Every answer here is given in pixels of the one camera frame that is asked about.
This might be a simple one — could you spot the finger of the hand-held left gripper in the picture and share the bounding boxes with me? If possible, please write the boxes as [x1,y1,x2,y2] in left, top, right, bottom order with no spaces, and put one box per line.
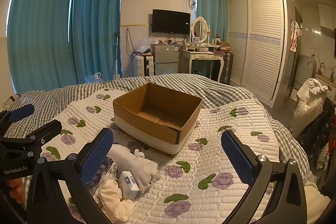
[0,104,35,135]
[0,119,63,159]

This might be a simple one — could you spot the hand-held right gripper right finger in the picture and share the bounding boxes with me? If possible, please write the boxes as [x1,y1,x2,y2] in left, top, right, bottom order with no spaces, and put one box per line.
[221,130,307,224]

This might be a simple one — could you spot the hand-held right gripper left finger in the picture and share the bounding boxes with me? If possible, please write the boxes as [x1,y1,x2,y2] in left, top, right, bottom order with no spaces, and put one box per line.
[26,127,114,224]

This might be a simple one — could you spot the printed plastic packet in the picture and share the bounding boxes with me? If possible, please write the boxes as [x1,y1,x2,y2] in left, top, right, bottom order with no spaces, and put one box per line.
[84,156,119,194]

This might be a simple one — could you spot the cream ruffled cloth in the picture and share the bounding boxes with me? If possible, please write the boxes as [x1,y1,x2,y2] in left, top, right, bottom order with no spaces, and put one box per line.
[96,179,137,223]

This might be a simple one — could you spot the white blue tissue packet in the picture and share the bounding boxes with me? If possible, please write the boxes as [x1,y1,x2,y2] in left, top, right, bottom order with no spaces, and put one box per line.
[118,171,141,201]

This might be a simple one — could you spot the white plush toy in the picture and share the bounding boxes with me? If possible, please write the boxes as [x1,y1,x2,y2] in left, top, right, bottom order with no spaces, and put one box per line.
[108,144,161,193]

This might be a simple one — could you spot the brown cardboard box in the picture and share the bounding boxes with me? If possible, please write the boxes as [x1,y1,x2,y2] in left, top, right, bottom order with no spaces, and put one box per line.
[113,82,203,157]

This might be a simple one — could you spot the person's left hand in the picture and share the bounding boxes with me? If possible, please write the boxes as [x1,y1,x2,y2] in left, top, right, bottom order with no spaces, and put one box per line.
[7,178,27,205]

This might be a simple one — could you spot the floral quilted blanket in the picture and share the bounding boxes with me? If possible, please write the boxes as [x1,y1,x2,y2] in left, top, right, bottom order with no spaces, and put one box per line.
[5,88,310,224]

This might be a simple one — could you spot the clear water jug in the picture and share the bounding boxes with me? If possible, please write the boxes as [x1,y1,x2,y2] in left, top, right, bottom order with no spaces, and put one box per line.
[85,72,104,83]

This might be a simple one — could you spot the wide teal curtain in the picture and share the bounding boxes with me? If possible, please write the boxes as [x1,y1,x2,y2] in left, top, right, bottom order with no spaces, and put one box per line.
[7,0,77,94]

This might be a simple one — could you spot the dark floral garment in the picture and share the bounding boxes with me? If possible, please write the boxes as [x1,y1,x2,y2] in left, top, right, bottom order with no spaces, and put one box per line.
[299,97,336,177]

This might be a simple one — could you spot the cream fleece cloth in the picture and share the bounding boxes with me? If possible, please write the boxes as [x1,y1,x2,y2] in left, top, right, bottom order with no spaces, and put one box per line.
[302,182,332,224]

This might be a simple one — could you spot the dark suitcase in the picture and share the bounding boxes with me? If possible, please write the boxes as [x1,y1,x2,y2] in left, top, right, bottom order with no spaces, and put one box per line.
[219,52,234,84]

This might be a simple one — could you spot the white clothes pile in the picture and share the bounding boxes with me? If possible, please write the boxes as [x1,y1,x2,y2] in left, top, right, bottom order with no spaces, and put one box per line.
[290,78,330,138]

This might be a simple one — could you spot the white mop pole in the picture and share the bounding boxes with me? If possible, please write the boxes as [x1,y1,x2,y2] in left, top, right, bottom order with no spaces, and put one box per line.
[114,30,120,81]

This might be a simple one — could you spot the white suitcase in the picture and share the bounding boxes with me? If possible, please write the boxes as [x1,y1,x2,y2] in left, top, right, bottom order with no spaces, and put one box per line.
[133,53,154,78]

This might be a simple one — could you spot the white dressing table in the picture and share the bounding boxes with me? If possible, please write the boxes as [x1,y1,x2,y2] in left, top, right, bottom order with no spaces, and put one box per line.
[181,48,227,83]

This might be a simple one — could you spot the white louvered wardrobe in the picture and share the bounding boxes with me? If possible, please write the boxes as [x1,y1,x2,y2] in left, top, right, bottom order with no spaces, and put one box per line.
[226,0,293,109]

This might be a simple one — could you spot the grey mini fridge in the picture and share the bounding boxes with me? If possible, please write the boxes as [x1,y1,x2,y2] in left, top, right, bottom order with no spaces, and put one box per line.
[152,43,182,75]

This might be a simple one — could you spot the clear plastic bag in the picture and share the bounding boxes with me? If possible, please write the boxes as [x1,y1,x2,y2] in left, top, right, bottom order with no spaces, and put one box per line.
[136,35,156,53]

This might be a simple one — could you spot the pink hanging cloth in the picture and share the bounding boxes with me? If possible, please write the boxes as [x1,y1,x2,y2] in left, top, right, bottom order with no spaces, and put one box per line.
[290,21,302,53]

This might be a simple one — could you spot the oval white vanity mirror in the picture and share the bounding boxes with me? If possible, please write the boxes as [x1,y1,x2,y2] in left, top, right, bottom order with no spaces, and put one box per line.
[191,17,209,44]

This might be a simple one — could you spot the narrow teal curtain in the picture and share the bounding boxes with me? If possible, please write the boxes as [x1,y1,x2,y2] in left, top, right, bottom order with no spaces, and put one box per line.
[196,0,228,44]

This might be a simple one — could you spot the black hanging cable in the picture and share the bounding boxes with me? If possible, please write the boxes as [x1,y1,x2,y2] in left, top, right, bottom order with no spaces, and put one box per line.
[125,28,137,60]

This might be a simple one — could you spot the black wall television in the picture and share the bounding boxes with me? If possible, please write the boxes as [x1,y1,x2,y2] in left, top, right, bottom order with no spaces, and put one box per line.
[152,9,191,34]

